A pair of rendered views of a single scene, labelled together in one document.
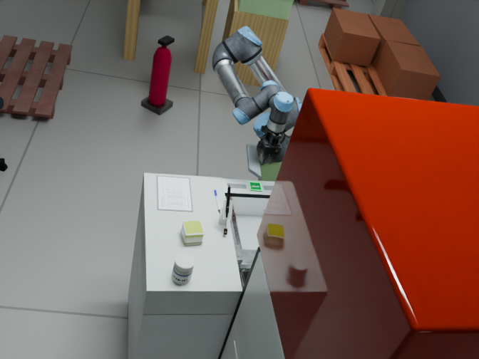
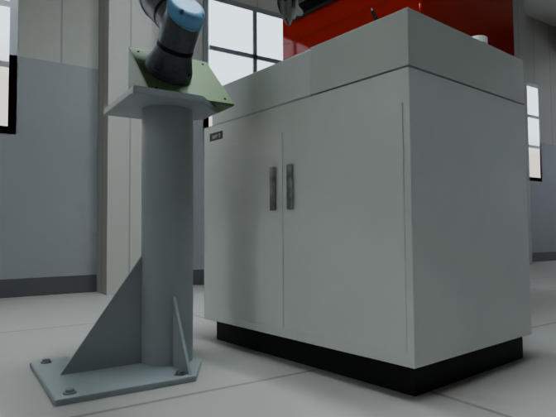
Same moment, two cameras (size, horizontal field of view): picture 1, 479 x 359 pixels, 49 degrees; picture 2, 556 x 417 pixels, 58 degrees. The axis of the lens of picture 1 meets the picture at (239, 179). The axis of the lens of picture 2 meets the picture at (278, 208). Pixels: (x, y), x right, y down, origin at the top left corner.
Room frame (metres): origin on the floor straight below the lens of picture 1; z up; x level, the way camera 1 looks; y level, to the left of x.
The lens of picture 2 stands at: (2.44, 1.44, 0.41)
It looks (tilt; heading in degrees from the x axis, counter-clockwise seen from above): 3 degrees up; 249
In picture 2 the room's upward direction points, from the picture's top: straight up
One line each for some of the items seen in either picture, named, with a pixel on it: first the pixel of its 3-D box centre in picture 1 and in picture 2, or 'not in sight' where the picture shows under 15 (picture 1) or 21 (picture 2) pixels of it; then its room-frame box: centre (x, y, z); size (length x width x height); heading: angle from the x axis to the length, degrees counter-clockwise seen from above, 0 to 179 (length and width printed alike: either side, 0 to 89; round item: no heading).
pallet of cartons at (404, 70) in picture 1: (374, 60); not in sight; (5.15, -0.99, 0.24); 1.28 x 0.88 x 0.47; 13
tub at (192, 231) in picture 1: (192, 233); not in sight; (1.41, 0.12, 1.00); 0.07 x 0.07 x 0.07; 26
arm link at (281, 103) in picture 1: (281, 107); not in sight; (1.81, -0.08, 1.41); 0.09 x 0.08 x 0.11; 28
